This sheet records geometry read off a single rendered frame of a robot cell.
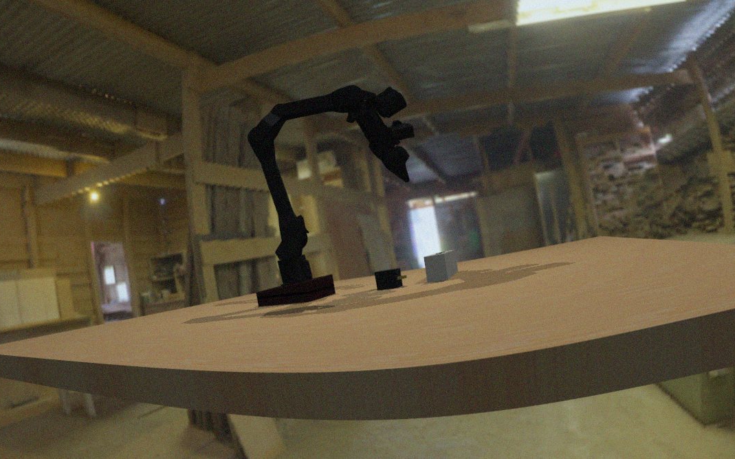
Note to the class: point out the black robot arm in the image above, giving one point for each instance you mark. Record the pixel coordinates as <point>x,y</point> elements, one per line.
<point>350,99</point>

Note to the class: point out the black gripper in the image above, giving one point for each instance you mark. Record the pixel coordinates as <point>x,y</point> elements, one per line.
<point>383,147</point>

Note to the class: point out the black two-prong plug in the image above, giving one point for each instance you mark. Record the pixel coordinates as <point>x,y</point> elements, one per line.
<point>389,279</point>

